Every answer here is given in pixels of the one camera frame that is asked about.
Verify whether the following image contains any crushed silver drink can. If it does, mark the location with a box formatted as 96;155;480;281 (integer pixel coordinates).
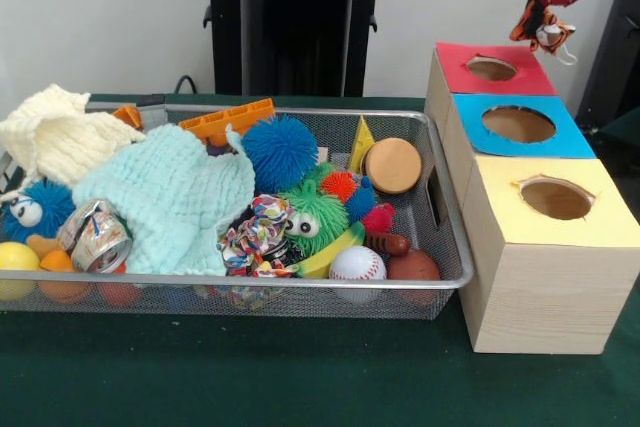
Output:
58;198;135;275

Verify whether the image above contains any cream muslin cloth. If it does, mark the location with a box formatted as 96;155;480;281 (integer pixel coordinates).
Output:
0;84;147;201

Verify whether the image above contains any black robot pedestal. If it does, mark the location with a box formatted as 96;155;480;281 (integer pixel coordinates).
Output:
192;0;404;97

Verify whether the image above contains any blue spiky ball with eyes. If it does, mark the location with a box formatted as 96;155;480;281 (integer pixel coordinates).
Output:
2;177;77;244

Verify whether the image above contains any multicolour patterned cloth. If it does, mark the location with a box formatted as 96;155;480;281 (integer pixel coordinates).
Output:
215;194;299;278

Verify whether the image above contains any green spiky toy with eyes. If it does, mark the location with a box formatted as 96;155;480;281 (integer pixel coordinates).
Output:
277;179;366;279

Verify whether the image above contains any toy hamburger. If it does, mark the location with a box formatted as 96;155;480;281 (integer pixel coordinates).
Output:
363;137;424;196

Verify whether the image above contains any yellow toy cheese wedge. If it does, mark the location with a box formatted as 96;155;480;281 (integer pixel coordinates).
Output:
348;115;376;173

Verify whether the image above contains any white toy baseball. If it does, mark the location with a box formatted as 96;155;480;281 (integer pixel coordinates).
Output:
328;245;388;281

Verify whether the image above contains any wire mesh bin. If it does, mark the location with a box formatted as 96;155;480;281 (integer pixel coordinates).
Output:
0;102;475;321

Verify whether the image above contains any plain blue spiky ball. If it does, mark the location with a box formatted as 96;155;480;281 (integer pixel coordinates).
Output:
240;114;320;181

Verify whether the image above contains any black flat monitor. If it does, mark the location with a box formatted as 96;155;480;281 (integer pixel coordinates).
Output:
574;0;640;123

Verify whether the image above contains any dark green side table cloth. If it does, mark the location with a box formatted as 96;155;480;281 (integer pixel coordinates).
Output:
599;107;640;148

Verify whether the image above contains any mint green muslin cloth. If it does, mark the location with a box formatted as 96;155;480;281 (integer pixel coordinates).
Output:
72;122;256;277

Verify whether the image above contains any black cable loop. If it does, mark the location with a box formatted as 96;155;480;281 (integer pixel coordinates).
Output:
172;75;201;96

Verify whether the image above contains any yellow smooth ball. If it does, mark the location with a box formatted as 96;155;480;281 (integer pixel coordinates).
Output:
0;241;41;302

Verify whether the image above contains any orange tiger striped plush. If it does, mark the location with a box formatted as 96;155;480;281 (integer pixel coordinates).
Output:
509;0;579;67

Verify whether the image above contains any wooden box with three holes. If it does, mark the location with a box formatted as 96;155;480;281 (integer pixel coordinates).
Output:
423;41;640;356

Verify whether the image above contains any brown toy football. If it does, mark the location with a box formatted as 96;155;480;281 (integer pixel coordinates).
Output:
387;249;441;282

